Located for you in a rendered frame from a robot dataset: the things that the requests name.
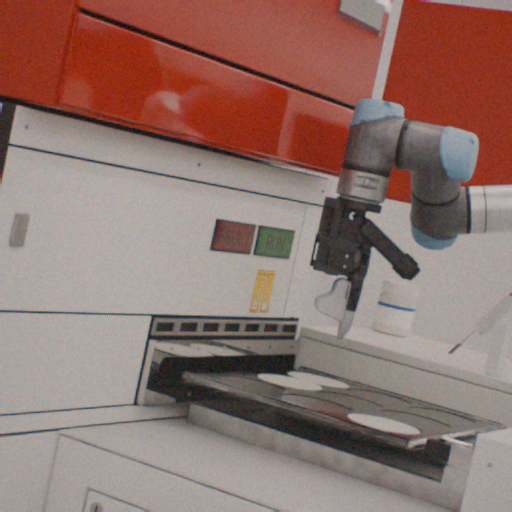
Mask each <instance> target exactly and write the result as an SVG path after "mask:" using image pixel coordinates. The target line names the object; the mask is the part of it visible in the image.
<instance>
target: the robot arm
mask: <svg viewBox="0 0 512 512"><path fill-rule="evenodd" d="M403 113H404V108H403V107H402V106H401V105H399V104H396V103H392V102H386V101H382V100H377V99H370V98H363V99H360V100H358V101H357V102H356V104H355V108H354V112H353V117H352V121H351V124H350V125H349V133H348V138H347V144H346V149H345V154H344V158H343V164H342V168H341V173H340V177H339V182H338V187H337V191H336V192H337V193H338V194H340V195H339V196H337V198H334V197H329V196H325V199H324V205H323V209H322V214H321V219H320V223H319V228H318V234H316V238H315V243H314V248H313V252H312V257H311V263H310V266H312V267H313V269H314V270H316V271H321V272H324V274H328V275H333V276H338V275H343V276H347V279H345V278H343V277H339V278H337V279H335V280H334V281H333V283H332V287H331V291H330V292H329V293H326V294H322V295H319V296H317V297H316V299H315V307H316V308H317V309H318V310H319V311H320V312H322V313H324V314H326V315H328V316H330V317H332V319H334V320H337V321H339V327H338V335H337V338H338V339H342V338H343V337H344V336H345V335H346V334H347V333H348V331H349V330H350V328H351V325H352V322H353V319H354V314H355V311H356V308H357V305H358V301H359V298H360V294H361V290H362V285H364V280H365V278H366V276H367V273H368V269H369V265H370V258H371V251H372V250H371V248H372V247H374V248H375V249H376V250H377V251H378V252H379V253H380V254H381V255H382V256H383V257H384V258H385V260H386V261H387V262H388V263H389V264H390V265H392V266H393V267H392V269H393V270H394V271H395V273H396V275H398V276H400V277H401V278H402V279H408V280H412V279H413V278H414V277H415V276H416V275H417V274H419V273H420V272H421V269H420V268H419V267H417V265H419V264H417V263H416V262H415V260H414V257H413V256H410V255H409V254H408V253H407V252H406V253H404V252H403V251H402V250H401V249H400V248H399V247H398V246H397V245H396V244H395V243H394V242H393V241H392V240H390V239H389V238H388V237H387V236H386V235H385V234H384V233H383V232H382V231H381V230H380V228H379V227H378V226H377V225H376V224H375V223H374V222H373V221H372V220H371V219H369V218H367V217H366V213H367V211H368V212H373V213H377V214H381V209H382V206H380V203H381V204H383V203H384V201H385V195H386V190H387V186H388V181H389V177H391V173H392V167H396V168H397V169H402V170H407V171H411V210H410V213H409V219H410V229H411V235H412V238H413V240H414V241H415V242H416V243H417V244H419V245H420V246H422V247H424V248H426V249H430V250H442V249H445V248H447V247H450V246H452V245H453V244H454V243H455V241H456V240H457V237H458V235H471V234H505V233H512V185H498V186H470V187H468V186H465V187H460V184H461V182H466V181H469V180H470V179H471V178H472V176H473V172H474V169H475V166H476V162H477V155H478V149H479V141H478V138H477V136H476V135H475V134H474V133H471V132H466V131H464V130H460V129H456V128H454V127H443V126H437V125H431V124H426V123H421V122H414V121H409V120H407V119H404V114H403ZM352 212H354V213H355V214H354V215H352V218H353V219H350V217H349V215H350V213H352ZM317 243H319V244H318V249H317V254H316V258H315V260H314V254H315V250H316V245H317Z"/></svg>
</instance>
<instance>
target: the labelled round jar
mask: <svg viewBox="0 0 512 512"><path fill-rule="evenodd" d="M381 290H382V293H380V295H379V299H378V303H377V308H376V313H375V318H374V324H373V329H374V330H375V331H378V332H381V333H385V334H389V335H395V336H400V337H408V336H409V335H410V330H411V326H412V322H413V316H414V311H415V306H416V300H415V299H416V298H418V297H419V292H420V289H419V286H415V285H411V284H407V283H403V282H398V281H393V280H386V279H384V280H382V285H381Z"/></svg>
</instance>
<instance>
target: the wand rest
mask: <svg viewBox="0 0 512 512"><path fill-rule="evenodd" d="M511 308H512V297H511V296H510V295H509V294H507V293H506V294H505V295H504V296H503V297H502V298H501V299H500V300H499V301H498V302H497V303H496V304H495V305H493V306H492V307H491V308H490V309H488V310H487V311H486V312H485V313H484V314H483V316H482V317H481V318H480V319H479V320H478V321H477V322H476V323H475V324H474V325H472V328H473V329H474V330H475V331H476V332H477V333H478V334H481V335H484V334H485V333H486V332H487V331H488V330H489V329H490V328H491V327H492V326H494V325H495V329H494V333H492V338H491V342H490V348H489V353H488V357H487V362H486V366H485V372H484V374H487V375H491V376H495V377H498V376H502V373H503V368H504V363H505V359H506V354H507V350H508V345H509V340H510V335H511V331H512V325H511V324H507V323H503V322H498V321H500V320H501V319H502V318H503V317H504V316H505V315H506V313H507V312H508V311H509V310H510V309H511Z"/></svg>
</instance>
